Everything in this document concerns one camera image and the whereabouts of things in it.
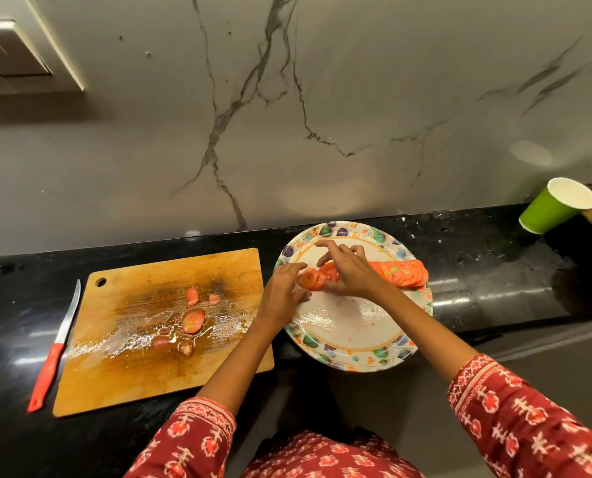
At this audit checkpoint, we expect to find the red patterned left sleeve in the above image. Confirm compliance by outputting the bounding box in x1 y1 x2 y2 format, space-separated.
124 396 238 478

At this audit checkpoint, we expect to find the person's left forearm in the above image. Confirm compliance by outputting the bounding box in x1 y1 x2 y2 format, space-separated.
196 318 282 416

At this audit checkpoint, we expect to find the floral rimmed plate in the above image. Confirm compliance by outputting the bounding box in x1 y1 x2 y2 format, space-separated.
275 221 434 373

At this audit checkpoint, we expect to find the red patterned right sleeve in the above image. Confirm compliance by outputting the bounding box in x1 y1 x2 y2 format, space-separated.
447 354 592 478

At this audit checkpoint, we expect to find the red handled knife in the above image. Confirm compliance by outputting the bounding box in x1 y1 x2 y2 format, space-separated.
27 279 82 414

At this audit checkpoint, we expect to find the red patterned sleeve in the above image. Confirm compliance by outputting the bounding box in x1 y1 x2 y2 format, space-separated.
124 396 238 478
447 354 592 478

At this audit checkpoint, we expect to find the person's right hand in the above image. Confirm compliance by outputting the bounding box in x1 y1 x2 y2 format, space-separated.
315 239 394 302

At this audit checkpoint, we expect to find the person's right forearm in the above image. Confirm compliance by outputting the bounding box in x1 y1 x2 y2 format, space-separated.
378 285 479 384

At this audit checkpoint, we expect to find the red patterned tunic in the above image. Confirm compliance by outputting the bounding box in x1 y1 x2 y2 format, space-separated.
241 430 426 478

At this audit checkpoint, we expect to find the green paper cup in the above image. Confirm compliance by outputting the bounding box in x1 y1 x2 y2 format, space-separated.
518 177 592 236

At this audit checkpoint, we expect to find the red tomato end cap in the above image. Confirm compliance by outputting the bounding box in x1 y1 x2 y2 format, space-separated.
181 308 207 336

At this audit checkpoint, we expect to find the row of tomato slices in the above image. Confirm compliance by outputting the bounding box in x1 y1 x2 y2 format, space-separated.
296 259 430 292

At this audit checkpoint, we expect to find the wooden cutting board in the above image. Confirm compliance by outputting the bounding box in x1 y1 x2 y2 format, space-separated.
52 247 275 418

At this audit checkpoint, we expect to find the brown lower cabinet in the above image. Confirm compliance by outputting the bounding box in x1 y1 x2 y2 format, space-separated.
256 328 592 443

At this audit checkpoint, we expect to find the person's left hand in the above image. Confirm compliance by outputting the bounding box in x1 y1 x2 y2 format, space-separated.
256 262 313 332

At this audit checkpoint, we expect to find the wall socket and switch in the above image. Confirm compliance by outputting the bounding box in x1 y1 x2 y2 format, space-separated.
0 0 86 96

